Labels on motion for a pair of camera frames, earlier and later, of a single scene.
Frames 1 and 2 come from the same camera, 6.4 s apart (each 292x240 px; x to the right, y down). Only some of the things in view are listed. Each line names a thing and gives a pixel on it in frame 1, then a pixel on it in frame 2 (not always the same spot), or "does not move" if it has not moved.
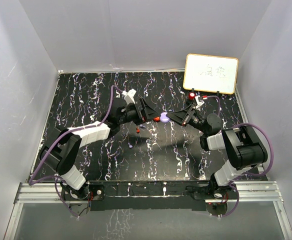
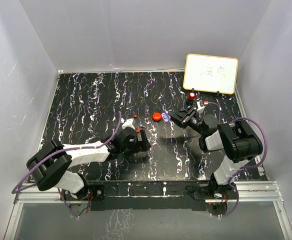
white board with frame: [210, 73] does not move
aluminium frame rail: [246, 191] does not move
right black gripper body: [197, 121] does not move
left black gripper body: [131, 115] -> [136, 146]
